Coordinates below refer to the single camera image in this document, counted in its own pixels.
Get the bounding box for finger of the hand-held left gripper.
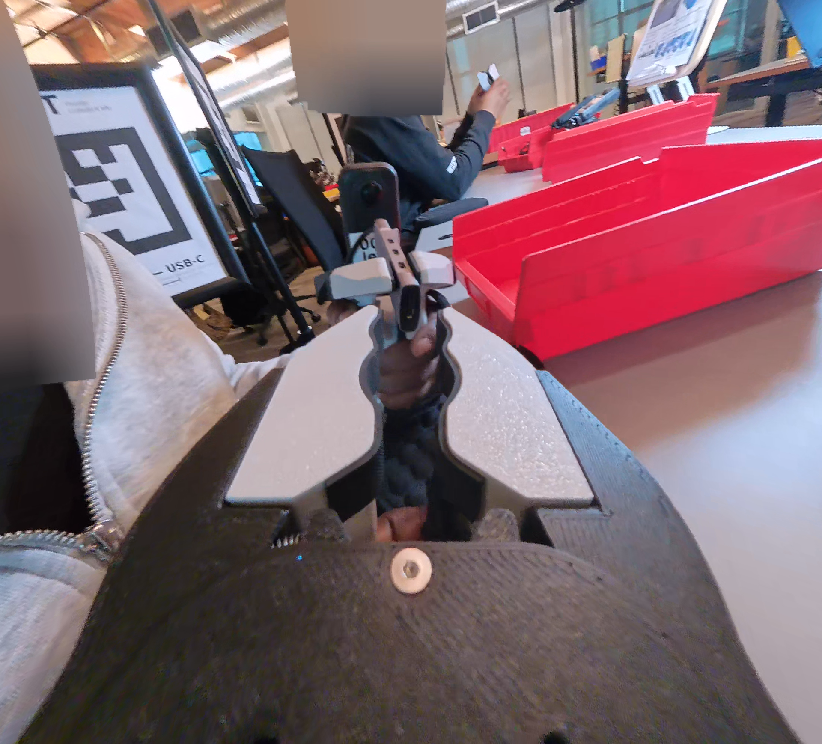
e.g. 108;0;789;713
410;248;456;287
329;259;394;303

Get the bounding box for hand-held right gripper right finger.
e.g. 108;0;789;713
427;306;595;539

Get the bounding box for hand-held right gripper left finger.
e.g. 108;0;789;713
225;305;386;536

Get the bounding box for grey USB hub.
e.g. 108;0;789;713
374;219;429;335

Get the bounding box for red divided plastic bin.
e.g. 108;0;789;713
451;139;822;363

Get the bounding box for person's left forearm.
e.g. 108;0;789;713
228;351;303;401

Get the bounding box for person's left hand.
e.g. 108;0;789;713
326;301;444;412

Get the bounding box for black office chair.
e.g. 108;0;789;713
411;197;490;244
241;143;351;347

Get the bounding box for person's grey zip hoodie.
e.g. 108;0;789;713
0;230;290;738

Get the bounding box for black easel sign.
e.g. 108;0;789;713
144;0;319;354

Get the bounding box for dark blue-grey device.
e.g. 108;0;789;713
551;88;622;130

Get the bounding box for white sign black pattern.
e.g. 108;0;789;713
31;63;250;310

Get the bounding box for person's dark clothing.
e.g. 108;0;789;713
0;381;97;536

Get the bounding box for black floor lamp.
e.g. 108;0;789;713
554;0;593;104

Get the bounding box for white sign stand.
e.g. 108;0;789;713
644;75;700;107

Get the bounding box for wooden table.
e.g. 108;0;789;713
700;54;822;127

